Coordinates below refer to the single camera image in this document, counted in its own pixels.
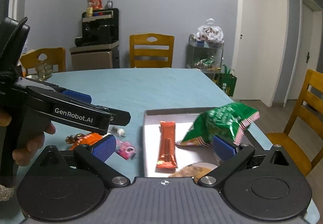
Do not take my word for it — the dark wrapped chocolate candy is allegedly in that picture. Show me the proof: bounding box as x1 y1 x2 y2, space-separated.
65 133 85 145

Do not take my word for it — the black water dispenser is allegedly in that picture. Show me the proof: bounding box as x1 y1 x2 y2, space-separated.
69 8 120 71

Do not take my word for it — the orange snack bar wrapper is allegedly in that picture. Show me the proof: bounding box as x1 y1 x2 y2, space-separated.
156 121 177 170

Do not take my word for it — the orange square snack packet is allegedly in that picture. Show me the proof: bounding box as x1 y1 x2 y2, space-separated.
69 133 103 150

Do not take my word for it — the green tote bag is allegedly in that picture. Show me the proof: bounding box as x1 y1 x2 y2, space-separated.
216 64 237 97

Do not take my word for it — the grey open cardboard box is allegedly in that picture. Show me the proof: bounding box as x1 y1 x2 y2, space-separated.
143 106 266 178

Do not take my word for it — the wooden chair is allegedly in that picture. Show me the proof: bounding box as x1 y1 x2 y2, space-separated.
266 69 322 176
20 47 66 73
129 33 175 68

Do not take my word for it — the wooden chair at right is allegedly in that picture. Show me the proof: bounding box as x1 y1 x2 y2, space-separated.
266 69 322 176

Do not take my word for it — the white plastic shopping bag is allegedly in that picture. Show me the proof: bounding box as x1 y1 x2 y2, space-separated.
195 18 224 45

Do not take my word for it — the green snack bag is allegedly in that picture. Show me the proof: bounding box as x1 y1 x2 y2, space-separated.
175 102 260 147

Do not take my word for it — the wooden chair at left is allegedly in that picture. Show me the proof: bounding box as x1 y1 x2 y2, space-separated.
20 47 66 73

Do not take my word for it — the clear pink candy packet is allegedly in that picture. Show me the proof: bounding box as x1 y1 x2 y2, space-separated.
110 126 137 160

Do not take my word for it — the wooden chair at back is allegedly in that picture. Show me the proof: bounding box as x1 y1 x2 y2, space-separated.
129 33 175 68

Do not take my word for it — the person left hand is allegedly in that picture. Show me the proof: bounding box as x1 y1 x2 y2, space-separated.
1 112 56 167

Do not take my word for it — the metal trolley shelf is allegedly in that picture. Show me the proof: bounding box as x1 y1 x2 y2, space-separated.
186 34 224 82

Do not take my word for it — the brown paper pastry packet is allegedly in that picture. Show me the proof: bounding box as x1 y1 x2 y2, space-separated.
169 162 217 180

